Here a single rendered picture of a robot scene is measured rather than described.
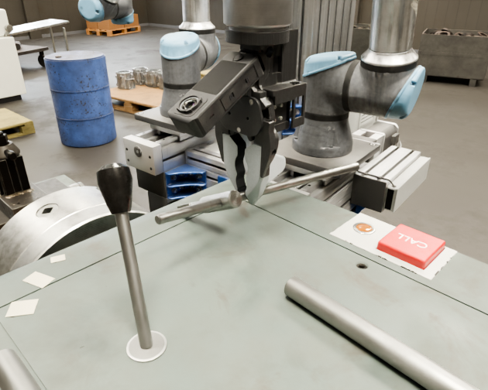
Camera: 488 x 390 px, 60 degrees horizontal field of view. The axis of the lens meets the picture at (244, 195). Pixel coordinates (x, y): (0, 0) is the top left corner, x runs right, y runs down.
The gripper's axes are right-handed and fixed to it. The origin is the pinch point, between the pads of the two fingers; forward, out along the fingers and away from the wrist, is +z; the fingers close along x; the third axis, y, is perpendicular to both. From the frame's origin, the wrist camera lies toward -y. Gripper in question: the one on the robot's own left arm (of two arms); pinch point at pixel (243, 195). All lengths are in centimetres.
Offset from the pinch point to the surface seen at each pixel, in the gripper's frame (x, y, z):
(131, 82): 476, 269, 106
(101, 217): 19.2, -10.8, 6.8
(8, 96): 584, 146, 122
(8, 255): 25.2, -22.8, 10.6
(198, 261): -1.8, -9.4, 4.6
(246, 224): -0.1, 0.4, 4.7
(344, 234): -10.8, 7.5, 4.5
